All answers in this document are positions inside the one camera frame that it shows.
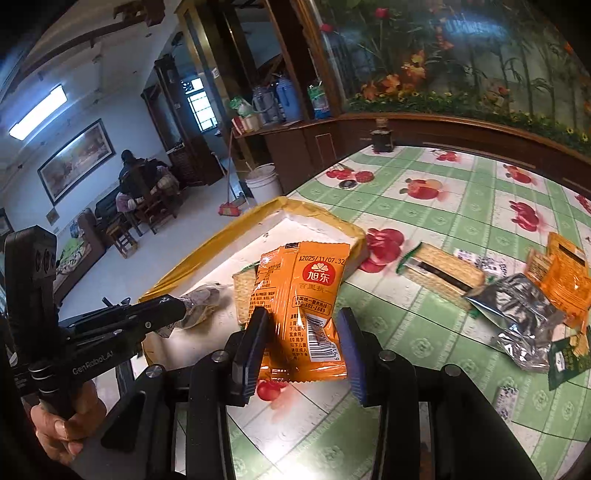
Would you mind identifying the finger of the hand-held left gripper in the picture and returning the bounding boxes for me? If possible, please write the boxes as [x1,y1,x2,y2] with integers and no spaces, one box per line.
[62,296,188,335]
[69,322,160,352]

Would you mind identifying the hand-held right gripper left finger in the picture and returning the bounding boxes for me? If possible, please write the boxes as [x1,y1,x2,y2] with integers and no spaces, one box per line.
[83,307,271,480]

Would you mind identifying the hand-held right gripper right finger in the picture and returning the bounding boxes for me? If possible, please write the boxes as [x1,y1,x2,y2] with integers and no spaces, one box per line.
[338,307,543,480]

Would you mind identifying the clear plastic snack packet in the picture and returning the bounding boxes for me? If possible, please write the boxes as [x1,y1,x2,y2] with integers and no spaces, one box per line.
[159,282,234,330]

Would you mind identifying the small cracker packet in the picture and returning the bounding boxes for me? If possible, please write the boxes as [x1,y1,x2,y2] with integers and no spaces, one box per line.
[232,261,262,326]

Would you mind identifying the orange snack packet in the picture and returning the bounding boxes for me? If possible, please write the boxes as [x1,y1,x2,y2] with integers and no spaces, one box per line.
[249,241,352,384]

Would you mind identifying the green-edged cracker packet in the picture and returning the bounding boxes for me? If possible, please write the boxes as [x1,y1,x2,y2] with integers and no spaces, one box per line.
[398,242,486,311]

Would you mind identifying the yellow tray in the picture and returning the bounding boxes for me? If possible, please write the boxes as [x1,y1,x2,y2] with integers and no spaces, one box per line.
[139,196,371,370]

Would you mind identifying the silver foil snack packet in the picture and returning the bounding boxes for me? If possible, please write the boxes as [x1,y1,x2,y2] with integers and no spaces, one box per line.
[464,273,566,374]

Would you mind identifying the dark green snack packet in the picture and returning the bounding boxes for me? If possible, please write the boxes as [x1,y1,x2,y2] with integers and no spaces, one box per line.
[547,325,591,392]

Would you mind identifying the person's left hand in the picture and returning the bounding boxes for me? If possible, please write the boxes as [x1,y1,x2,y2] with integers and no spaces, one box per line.
[31,381,100,464]

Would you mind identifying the wooden sofa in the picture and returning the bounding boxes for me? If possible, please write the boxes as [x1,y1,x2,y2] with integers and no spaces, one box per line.
[51,208,109,305]

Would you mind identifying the small wooden stool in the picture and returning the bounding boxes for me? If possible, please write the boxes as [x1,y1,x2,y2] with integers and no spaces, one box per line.
[108,226,139,259]

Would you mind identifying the wooden chair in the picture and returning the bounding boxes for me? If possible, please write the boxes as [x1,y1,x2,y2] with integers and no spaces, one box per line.
[127,159,178,236]

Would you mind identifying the red broom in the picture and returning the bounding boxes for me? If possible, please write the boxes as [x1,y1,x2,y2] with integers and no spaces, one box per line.
[218,127,247,217]

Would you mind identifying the white plastic bucket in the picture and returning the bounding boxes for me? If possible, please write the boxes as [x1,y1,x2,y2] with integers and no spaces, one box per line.
[245,164,284,206]

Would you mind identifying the fruit print tablecloth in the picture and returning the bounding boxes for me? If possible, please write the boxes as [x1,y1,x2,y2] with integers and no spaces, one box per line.
[226,145,591,480]

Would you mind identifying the ceiling light panel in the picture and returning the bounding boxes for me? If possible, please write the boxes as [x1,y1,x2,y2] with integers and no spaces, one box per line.
[8,84,66,140]

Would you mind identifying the cream container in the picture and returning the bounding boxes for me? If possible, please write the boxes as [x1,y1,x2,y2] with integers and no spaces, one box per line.
[232,114,262,134]

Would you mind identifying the low wooden cabinet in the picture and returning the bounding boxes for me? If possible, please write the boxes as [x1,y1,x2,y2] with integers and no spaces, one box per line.
[233,113,352,195]

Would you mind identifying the barred window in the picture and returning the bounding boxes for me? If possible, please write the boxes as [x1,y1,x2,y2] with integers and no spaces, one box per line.
[187,78,219,132]

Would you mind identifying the orange cracker pack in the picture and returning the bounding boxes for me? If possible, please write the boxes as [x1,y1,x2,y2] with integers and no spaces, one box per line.
[526,249,557,283]
[538,232,591,329]

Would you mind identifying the dark glass jar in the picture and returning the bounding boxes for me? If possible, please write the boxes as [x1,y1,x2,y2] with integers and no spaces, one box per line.
[369,117,394,154]

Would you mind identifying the clear water jug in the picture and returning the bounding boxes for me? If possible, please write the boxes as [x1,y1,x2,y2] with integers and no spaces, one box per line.
[252,85,280,125]

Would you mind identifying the blue thermos flask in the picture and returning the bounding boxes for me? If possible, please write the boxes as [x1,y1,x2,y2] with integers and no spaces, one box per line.
[276,76,302,123]

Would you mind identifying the blue and green bag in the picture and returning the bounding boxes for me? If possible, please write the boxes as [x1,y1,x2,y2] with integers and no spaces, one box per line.
[307,80,332,120]

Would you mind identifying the floral glass partition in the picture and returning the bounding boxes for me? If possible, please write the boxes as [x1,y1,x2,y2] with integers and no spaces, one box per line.
[318,0,591,153]

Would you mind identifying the framed wall painting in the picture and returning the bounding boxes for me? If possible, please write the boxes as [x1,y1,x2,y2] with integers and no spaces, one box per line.
[37,119,116,206]

